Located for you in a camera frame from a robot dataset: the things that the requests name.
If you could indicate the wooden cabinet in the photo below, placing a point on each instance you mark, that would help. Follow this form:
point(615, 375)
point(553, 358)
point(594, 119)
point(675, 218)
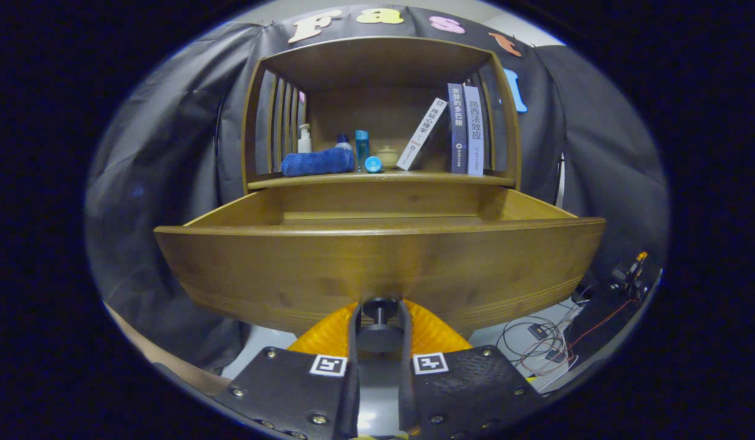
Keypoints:
point(383, 116)

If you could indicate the small black adapter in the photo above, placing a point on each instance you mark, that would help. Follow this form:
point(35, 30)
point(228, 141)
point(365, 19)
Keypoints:
point(539, 330)

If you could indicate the white book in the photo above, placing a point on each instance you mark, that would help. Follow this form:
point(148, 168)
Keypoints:
point(421, 134)

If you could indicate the wooden drawer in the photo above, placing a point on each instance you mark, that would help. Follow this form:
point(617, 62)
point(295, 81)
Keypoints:
point(328, 269)

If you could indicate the blue tube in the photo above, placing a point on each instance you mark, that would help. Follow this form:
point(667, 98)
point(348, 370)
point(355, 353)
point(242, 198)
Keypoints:
point(372, 164)

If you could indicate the clear blue bottle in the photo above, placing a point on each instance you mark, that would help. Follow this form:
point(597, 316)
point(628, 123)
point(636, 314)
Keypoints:
point(361, 150)

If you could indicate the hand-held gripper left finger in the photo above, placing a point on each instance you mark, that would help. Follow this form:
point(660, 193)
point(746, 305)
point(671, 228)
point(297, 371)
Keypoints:
point(353, 391)

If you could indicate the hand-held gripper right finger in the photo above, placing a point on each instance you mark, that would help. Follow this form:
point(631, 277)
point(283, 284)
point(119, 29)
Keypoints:
point(405, 391)

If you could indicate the wooden countertop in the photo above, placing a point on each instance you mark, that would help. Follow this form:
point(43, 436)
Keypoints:
point(414, 176)

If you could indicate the beige lidded teacup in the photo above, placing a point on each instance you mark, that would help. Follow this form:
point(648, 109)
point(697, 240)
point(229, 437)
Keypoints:
point(388, 157)

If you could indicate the light purple book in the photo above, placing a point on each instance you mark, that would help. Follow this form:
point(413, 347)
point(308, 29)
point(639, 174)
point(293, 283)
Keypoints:
point(474, 128)

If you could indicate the white bottle with blue cap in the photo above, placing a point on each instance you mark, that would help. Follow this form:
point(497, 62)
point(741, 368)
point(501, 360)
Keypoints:
point(344, 144)

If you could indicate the black and orange tool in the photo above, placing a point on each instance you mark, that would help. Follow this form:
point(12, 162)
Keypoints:
point(628, 275)

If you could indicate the white pump bottle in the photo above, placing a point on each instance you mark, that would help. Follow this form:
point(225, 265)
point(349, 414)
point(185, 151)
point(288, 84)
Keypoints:
point(304, 143)

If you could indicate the dark blue book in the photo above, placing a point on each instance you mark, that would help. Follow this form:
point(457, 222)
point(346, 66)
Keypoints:
point(457, 128)

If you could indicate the blue rolled towel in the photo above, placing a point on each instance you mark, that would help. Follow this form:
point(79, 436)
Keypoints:
point(316, 162)

